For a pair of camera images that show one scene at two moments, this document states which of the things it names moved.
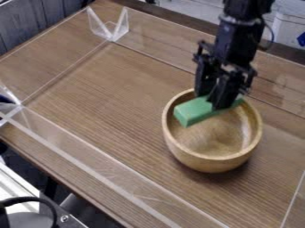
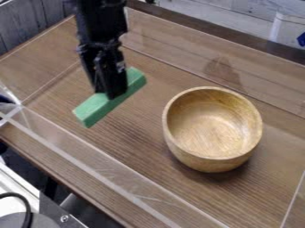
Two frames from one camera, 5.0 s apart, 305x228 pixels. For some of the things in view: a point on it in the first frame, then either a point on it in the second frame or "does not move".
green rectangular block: x=191 y=109 to x=97 y=104
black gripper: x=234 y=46 to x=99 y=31
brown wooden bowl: x=215 y=146 does not move
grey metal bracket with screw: x=66 y=221 does not move
